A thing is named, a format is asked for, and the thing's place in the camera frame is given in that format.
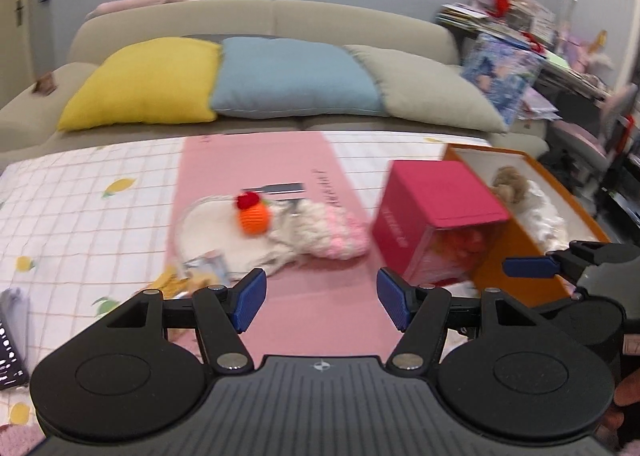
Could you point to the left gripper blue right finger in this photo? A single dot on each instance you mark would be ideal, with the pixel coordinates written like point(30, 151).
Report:
point(396, 296)

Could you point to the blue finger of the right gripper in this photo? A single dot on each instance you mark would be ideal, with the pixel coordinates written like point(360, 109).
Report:
point(530, 267)

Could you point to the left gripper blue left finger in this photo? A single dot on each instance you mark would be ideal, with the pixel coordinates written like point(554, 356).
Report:
point(246, 298)

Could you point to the white fluffy round pad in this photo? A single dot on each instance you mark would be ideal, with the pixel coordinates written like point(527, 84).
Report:
point(208, 232)

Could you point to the orange crochet fruit toy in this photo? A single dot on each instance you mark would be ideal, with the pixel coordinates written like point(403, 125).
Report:
point(254, 215)

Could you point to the person's right hand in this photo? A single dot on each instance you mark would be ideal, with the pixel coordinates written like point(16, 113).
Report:
point(622, 417)

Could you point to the orange white storage box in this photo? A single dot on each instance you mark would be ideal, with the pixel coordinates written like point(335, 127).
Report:
point(513, 239)

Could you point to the silver foil wrapped packet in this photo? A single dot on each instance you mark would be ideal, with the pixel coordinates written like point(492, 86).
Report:
point(207, 268)

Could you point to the white wrapped fabric bundle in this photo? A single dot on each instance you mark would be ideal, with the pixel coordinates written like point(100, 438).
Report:
point(541, 220)

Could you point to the pink paper mat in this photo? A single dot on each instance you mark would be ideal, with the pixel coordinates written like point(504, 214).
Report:
point(313, 307)

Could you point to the magenta cardboard box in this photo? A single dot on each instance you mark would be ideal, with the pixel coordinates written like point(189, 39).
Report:
point(436, 221)

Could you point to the brown plush toy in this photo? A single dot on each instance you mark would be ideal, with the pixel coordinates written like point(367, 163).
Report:
point(509, 185)

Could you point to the pink white crochet toy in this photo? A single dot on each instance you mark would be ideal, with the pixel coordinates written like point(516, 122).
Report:
point(318, 229)

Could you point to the pink desk chair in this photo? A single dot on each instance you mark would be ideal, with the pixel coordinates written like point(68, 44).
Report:
point(583, 147)

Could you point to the white checked lemon tablecloth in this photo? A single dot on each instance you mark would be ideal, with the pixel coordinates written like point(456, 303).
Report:
point(85, 230)

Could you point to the blue patterned gift bag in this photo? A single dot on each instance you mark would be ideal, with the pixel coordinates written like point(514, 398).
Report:
point(502, 72)

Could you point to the grey beige cushion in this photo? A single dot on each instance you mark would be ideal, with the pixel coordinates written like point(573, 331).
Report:
point(424, 90)

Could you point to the light blue cushion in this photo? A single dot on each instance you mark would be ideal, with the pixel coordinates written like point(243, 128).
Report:
point(271, 78)

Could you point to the yellow cushion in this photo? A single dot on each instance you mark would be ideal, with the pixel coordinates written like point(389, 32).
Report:
point(162, 81)

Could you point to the black remote control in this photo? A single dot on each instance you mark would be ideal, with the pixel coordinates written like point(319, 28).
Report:
point(13, 333)

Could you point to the beige sofa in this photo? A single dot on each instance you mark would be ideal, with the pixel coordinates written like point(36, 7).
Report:
point(28, 121)

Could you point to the small brown object on armrest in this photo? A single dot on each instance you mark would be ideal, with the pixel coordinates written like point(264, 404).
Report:
point(45, 85)

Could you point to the pink plush on sofa back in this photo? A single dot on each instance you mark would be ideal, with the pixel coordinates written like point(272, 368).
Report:
point(112, 6)

